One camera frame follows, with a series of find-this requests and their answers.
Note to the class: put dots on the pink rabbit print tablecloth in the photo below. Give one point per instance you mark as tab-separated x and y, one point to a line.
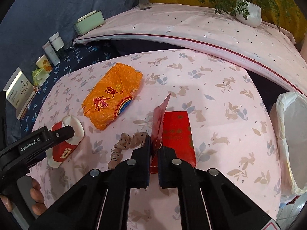
231	129

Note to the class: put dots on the white tall bottle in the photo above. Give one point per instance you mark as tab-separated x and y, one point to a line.
52	55

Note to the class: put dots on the red paper envelope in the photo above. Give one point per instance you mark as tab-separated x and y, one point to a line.
171	129

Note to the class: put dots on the large orange plastic bag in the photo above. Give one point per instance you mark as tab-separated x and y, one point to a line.
111	95

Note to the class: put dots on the red paper cup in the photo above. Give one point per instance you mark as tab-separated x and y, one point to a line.
58	154

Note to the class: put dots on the white jar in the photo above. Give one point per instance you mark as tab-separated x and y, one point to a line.
56	41

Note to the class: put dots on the beige dotted scrunchie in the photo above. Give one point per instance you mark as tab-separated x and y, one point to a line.
125	142

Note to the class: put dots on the white lined trash bin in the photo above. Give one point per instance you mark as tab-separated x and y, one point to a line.
288	117

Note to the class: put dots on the cream orange printed box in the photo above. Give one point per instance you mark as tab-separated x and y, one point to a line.
43	63

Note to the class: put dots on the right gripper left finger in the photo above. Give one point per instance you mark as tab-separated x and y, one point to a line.
99	200

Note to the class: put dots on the small green white box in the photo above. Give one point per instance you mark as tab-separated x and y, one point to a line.
39	77

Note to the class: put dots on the pale pink bench cloth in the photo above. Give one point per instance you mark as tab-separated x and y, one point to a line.
265	50

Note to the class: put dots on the white card stand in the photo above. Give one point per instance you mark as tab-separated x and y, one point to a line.
19	92

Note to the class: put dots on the mint green box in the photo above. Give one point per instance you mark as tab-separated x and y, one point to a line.
88	22

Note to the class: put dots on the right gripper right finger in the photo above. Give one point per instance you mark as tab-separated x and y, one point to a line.
208	199

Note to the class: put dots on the person's left hand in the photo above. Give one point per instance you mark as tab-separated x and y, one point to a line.
35	193

